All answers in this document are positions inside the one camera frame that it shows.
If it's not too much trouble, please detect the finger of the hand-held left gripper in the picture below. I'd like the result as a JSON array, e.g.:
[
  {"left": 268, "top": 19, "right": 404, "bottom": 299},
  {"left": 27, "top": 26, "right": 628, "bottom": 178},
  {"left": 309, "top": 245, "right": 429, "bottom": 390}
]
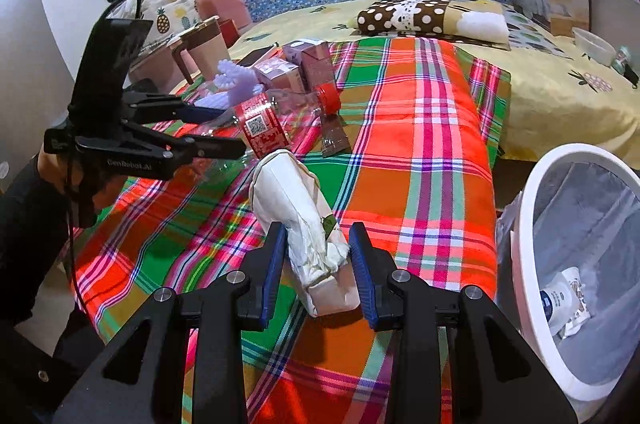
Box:
[
  {"left": 192, "top": 137, "right": 247, "bottom": 161},
  {"left": 120, "top": 91, "right": 236, "bottom": 125}
]

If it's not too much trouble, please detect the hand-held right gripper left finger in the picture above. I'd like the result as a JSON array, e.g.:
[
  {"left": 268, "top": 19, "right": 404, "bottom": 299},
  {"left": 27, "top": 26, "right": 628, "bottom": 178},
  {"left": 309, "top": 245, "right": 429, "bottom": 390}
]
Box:
[{"left": 52, "top": 220, "right": 288, "bottom": 424}]

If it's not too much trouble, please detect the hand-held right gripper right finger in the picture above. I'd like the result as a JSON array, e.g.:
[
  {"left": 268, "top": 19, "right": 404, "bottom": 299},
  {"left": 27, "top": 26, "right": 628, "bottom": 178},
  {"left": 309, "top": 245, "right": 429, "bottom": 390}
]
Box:
[{"left": 348, "top": 221, "right": 578, "bottom": 424}]

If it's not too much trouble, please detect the clear plastic bottle red label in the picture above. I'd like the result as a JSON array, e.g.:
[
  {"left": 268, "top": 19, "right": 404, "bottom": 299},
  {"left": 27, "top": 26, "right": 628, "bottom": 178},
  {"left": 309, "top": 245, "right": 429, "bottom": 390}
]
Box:
[{"left": 192, "top": 82, "right": 343, "bottom": 185}]

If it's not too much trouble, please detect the white paper bag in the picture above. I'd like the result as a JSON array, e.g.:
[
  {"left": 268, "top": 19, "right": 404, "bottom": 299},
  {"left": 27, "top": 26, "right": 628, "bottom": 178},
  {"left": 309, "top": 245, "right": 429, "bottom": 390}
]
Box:
[{"left": 249, "top": 149, "right": 362, "bottom": 319}]

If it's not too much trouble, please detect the pink drink carton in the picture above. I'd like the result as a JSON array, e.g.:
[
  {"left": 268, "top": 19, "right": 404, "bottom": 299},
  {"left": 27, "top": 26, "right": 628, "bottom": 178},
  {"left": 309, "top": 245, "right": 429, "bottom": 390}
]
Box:
[
  {"left": 282, "top": 40, "right": 334, "bottom": 93},
  {"left": 251, "top": 56, "right": 307, "bottom": 95}
]

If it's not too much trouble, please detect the white round bin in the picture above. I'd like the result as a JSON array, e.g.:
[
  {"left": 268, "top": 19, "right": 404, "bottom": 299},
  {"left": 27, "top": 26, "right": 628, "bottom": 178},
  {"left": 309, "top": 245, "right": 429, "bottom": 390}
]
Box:
[{"left": 517, "top": 144, "right": 640, "bottom": 402}]

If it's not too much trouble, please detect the person's left hand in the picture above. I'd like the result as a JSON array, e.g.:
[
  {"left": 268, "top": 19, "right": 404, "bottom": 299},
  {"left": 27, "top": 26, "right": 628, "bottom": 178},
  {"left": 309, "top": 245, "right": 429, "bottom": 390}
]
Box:
[{"left": 37, "top": 151, "right": 76, "bottom": 195}]

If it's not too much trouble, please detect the white smartphone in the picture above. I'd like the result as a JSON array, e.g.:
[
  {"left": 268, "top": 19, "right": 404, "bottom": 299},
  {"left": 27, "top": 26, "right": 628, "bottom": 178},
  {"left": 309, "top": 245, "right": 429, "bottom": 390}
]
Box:
[{"left": 235, "top": 46, "right": 276, "bottom": 68}]

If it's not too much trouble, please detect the pineapple print bag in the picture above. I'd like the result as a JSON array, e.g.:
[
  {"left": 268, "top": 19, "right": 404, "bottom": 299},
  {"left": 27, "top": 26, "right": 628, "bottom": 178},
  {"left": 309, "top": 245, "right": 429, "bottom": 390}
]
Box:
[{"left": 95, "top": 0, "right": 201, "bottom": 50}]

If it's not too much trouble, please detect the white refrigerator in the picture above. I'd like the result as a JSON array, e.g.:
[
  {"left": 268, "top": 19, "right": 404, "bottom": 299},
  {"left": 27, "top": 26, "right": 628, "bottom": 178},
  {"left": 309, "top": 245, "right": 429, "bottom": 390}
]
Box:
[{"left": 0, "top": 0, "right": 76, "bottom": 195}]

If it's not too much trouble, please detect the small red box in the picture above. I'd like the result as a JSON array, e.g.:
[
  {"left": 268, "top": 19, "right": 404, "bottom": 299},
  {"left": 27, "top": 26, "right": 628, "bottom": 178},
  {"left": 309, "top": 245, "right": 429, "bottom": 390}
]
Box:
[{"left": 217, "top": 20, "right": 240, "bottom": 48}]

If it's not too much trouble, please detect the small dark wrapper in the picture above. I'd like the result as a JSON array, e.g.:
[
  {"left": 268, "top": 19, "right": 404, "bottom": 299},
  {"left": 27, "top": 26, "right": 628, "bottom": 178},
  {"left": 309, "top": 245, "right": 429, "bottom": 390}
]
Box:
[{"left": 317, "top": 111, "right": 353, "bottom": 157}]

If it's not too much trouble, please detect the plaid blanket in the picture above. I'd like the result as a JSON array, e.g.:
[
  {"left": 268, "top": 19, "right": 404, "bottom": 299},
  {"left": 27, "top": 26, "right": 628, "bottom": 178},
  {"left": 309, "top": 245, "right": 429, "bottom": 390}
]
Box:
[{"left": 70, "top": 36, "right": 513, "bottom": 424}]

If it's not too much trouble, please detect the white blue snack packet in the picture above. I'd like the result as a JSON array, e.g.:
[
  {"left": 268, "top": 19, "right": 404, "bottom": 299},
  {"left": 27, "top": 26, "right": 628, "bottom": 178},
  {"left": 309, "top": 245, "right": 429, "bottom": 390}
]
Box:
[{"left": 540, "top": 266, "right": 593, "bottom": 340}]

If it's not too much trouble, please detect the brown polka dot pillow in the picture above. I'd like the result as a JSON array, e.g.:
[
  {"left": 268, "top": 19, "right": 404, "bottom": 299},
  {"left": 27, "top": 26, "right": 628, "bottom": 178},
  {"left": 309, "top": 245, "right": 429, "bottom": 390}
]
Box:
[{"left": 357, "top": 0, "right": 511, "bottom": 50}]

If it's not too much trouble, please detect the clear plastic bin liner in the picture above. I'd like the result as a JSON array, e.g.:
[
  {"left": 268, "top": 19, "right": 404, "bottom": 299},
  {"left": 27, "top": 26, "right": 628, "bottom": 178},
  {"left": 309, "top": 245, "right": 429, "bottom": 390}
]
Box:
[{"left": 497, "top": 161, "right": 640, "bottom": 385}]

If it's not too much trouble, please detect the yellow bedsheet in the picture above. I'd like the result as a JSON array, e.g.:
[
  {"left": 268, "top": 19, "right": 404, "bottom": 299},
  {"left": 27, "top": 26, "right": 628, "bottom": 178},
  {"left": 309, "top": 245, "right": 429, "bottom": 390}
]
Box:
[{"left": 227, "top": 0, "right": 640, "bottom": 165}]

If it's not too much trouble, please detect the fruit print white pillow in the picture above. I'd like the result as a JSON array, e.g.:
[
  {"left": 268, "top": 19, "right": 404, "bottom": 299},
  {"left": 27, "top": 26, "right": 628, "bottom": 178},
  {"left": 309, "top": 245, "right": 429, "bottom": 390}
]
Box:
[{"left": 502, "top": 6, "right": 576, "bottom": 60}]

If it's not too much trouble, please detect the white bowl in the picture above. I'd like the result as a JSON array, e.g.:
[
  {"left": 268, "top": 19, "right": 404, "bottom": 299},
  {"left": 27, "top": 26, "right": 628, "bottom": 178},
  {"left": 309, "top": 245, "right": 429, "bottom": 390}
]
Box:
[{"left": 571, "top": 27, "right": 617, "bottom": 67}]

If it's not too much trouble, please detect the small green bottle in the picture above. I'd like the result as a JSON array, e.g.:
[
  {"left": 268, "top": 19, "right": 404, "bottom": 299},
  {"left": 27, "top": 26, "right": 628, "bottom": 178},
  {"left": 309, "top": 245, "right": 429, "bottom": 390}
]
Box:
[{"left": 612, "top": 46, "right": 632, "bottom": 74}]

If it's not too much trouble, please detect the white bed side panel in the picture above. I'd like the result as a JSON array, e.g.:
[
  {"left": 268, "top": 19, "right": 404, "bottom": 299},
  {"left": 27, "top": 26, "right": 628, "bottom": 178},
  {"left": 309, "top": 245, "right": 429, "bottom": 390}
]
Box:
[{"left": 589, "top": 0, "right": 640, "bottom": 69}]

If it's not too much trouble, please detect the beige mug brown handle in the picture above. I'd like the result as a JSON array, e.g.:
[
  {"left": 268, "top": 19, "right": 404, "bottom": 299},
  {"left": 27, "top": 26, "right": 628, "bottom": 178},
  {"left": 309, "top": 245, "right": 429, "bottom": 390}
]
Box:
[{"left": 167, "top": 16, "right": 231, "bottom": 85}]

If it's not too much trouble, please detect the black cable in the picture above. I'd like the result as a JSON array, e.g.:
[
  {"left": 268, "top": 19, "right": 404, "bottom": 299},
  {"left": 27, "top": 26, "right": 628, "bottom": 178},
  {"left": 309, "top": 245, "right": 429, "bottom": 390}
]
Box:
[{"left": 62, "top": 0, "right": 142, "bottom": 305}]

